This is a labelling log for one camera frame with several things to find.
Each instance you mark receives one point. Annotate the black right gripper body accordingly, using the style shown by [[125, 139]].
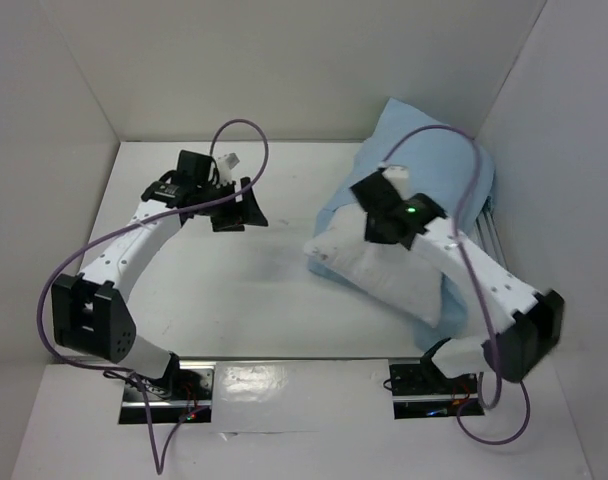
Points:
[[372, 192]]

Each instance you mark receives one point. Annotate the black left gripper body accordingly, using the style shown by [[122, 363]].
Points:
[[225, 214]]

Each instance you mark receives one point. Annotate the white pillow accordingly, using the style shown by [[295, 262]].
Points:
[[387, 272]]

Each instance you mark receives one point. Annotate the light blue pillowcase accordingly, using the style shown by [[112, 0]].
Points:
[[406, 136]]

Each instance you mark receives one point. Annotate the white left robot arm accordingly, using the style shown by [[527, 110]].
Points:
[[89, 310]]

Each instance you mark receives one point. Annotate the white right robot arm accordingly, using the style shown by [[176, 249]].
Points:
[[522, 324]]

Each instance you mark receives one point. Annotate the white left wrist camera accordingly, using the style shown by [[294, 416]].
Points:
[[222, 170]]

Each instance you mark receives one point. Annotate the aluminium side rail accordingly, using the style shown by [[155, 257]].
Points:
[[474, 184]]

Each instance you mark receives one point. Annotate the aluminium table edge rail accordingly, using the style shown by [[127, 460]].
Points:
[[214, 359]]

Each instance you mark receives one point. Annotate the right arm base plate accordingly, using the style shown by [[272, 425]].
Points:
[[415, 397]]

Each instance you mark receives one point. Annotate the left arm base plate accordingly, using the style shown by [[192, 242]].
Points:
[[189, 399]]

